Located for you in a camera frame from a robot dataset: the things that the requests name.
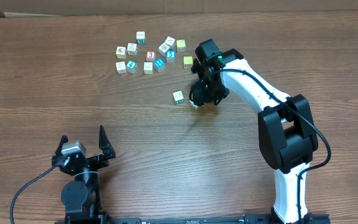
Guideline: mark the leaf picture wooden block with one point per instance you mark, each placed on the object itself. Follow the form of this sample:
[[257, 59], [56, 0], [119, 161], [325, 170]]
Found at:
[[132, 49]]

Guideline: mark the red number 3 block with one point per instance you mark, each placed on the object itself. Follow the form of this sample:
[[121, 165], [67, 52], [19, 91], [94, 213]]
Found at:
[[150, 56]]

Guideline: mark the blue-top wooden block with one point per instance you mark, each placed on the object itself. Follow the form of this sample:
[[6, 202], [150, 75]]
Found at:
[[159, 64]]

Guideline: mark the cardboard back panel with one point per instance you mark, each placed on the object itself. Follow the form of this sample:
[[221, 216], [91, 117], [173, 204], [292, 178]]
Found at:
[[22, 8]]

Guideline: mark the butterfly picture wooden block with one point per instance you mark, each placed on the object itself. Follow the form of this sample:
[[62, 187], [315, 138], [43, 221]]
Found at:
[[121, 67]]

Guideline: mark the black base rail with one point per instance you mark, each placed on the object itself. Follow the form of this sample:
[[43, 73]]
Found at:
[[246, 219]]

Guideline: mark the green letter R block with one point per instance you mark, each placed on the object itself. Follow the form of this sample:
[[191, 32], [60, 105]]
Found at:
[[140, 37]]

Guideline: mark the yellow-top letter P block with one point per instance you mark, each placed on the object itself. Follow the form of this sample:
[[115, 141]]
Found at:
[[187, 62]]

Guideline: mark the green number 4 block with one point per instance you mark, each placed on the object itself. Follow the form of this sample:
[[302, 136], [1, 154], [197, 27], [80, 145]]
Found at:
[[132, 66]]

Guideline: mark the blue number 5 block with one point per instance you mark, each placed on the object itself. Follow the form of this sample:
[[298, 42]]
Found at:
[[170, 56]]

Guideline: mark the yellow-framed blue picture block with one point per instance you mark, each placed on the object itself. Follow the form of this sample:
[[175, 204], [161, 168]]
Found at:
[[148, 68]]

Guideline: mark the plain wooden picture block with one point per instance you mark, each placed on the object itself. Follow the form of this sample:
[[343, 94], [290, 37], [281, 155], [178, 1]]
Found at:
[[163, 49]]

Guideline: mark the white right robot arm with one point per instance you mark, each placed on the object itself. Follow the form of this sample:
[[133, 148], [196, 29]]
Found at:
[[286, 131]]

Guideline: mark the yellow-sided boot picture block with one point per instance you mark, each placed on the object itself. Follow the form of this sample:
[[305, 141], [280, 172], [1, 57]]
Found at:
[[121, 52]]

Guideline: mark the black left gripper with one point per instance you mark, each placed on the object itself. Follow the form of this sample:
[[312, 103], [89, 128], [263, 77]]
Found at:
[[89, 160]]

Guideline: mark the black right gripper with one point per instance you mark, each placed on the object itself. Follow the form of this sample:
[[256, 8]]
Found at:
[[209, 90]]

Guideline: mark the white-top green-sided block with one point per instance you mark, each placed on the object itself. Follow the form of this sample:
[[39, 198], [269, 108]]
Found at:
[[193, 105]]

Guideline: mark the yellow-top wooden block rear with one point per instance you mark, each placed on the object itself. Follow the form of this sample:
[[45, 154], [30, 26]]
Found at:
[[181, 45]]

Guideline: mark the white block red drawing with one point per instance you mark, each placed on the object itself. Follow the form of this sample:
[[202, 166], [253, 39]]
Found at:
[[178, 97]]

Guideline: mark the white-top wooden block rear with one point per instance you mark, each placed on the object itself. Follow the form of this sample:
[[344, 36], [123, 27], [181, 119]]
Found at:
[[171, 42]]

